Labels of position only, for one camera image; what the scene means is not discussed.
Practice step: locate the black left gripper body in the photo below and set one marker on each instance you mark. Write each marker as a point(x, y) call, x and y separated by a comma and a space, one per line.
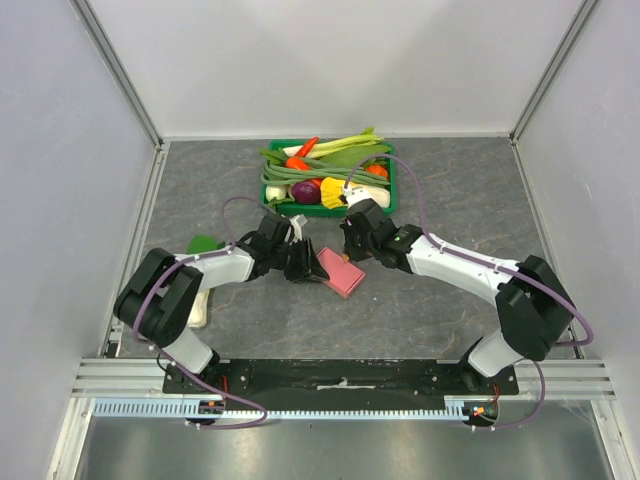
point(294, 259)

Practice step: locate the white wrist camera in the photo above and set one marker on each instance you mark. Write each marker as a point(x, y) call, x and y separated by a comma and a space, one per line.
point(353, 195)
point(298, 222)

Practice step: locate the green plastic crate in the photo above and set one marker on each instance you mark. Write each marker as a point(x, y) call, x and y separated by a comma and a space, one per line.
point(289, 207)

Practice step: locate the slotted cable duct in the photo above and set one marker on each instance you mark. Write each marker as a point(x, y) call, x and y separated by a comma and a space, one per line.
point(183, 408)

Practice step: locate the green long beans bundle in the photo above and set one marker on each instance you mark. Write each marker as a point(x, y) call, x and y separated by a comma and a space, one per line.
point(279, 175)

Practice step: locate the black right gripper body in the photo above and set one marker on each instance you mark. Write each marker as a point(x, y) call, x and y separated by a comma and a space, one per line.
point(357, 240)

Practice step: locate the green white bok choy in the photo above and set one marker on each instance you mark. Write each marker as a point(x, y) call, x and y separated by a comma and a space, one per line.
point(198, 315)

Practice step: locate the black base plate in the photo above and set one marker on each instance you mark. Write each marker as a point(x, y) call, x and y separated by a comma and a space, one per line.
point(258, 376)

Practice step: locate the purple onion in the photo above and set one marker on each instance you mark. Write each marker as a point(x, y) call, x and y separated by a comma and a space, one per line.
point(306, 193)

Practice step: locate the pale green celery stalk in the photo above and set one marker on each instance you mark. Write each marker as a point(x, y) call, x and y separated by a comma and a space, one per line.
point(321, 149)

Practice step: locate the large green leaf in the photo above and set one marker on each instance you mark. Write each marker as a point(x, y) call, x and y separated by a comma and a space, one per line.
point(352, 156)

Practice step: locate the pink express box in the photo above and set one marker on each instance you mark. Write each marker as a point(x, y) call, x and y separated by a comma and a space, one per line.
point(344, 277)

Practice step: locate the orange pumpkin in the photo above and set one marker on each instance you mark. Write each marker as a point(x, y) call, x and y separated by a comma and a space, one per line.
point(379, 170)

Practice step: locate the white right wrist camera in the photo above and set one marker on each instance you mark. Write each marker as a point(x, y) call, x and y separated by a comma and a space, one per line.
point(353, 195)

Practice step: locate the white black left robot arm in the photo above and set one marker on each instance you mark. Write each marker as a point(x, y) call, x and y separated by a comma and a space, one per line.
point(159, 297)

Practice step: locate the yellow napa cabbage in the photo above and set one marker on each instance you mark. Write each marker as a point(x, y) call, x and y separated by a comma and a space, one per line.
point(332, 196)

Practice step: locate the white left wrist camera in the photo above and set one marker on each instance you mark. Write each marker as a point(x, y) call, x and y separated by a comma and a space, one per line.
point(298, 222)

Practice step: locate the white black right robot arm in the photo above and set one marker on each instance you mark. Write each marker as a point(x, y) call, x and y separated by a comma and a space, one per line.
point(530, 301)

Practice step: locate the red chili pepper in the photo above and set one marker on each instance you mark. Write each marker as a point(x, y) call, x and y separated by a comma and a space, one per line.
point(307, 147)

